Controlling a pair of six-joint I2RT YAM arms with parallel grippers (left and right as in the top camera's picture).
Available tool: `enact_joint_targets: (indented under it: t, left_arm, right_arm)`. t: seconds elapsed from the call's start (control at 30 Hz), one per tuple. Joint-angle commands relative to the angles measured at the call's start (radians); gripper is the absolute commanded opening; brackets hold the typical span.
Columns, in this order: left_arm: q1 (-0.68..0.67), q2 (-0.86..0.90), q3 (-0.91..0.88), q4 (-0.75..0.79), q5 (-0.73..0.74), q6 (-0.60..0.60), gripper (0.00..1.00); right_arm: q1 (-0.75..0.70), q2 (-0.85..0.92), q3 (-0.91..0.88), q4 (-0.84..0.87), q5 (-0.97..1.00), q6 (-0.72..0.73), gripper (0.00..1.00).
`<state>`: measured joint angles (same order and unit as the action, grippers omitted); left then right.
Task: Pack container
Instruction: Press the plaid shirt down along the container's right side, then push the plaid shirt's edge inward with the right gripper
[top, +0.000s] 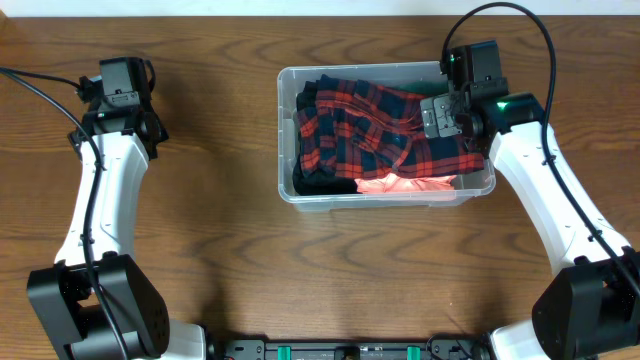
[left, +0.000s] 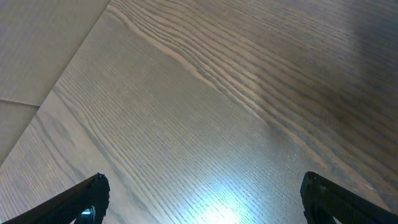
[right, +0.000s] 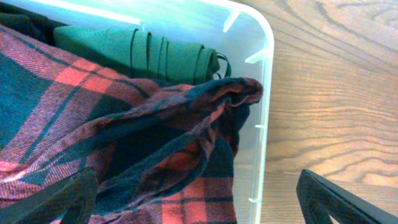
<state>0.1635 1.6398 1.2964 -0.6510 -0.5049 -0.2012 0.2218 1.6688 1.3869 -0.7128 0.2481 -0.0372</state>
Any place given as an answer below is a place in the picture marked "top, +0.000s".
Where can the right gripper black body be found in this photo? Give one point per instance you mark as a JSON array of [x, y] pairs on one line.
[[451, 115]]

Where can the dark green cloth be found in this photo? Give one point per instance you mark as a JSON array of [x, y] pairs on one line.
[[427, 89]]

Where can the pink garment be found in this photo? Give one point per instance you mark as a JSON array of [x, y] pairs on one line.
[[392, 183]]

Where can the red plaid flannel shirt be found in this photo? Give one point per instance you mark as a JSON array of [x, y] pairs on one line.
[[355, 129]]

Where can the large black garment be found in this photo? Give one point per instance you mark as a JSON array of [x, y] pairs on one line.
[[319, 182]]

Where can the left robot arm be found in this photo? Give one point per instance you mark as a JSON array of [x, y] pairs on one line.
[[94, 302]]

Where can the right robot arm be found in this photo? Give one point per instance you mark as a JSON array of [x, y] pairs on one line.
[[591, 306]]

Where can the clear plastic storage bin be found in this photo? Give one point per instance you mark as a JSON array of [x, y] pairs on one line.
[[291, 81]]

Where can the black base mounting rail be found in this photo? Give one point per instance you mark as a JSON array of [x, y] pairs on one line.
[[435, 348]]

